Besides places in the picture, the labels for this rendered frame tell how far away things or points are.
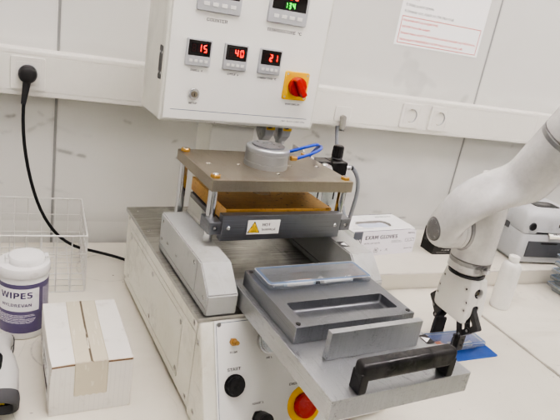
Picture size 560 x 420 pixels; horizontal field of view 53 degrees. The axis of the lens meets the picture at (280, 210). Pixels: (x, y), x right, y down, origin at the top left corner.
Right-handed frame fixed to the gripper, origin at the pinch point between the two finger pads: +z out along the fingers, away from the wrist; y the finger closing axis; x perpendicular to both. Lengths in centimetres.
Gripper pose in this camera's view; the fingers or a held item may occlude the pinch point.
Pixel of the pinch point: (447, 334)
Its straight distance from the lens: 129.0
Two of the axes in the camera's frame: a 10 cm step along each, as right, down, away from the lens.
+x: -9.1, -0.1, -4.2
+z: -1.7, 9.3, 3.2
